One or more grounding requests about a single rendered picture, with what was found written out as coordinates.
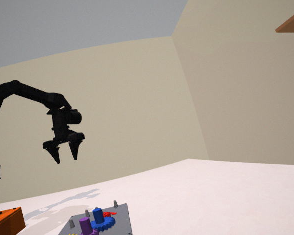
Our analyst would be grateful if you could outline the purple gear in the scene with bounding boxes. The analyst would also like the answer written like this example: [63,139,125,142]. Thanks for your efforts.
[79,217,99,235]

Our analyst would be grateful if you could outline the red gear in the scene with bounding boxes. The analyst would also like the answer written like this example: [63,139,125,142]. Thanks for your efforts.
[103,212,112,218]

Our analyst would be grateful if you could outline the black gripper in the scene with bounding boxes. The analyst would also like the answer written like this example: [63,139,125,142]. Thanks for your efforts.
[43,122,86,164]

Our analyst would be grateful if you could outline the blue gear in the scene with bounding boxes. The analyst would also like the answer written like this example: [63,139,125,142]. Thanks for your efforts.
[91,208,116,233]

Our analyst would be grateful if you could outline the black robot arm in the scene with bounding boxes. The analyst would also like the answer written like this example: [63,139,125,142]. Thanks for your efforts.
[0,80,82,125]

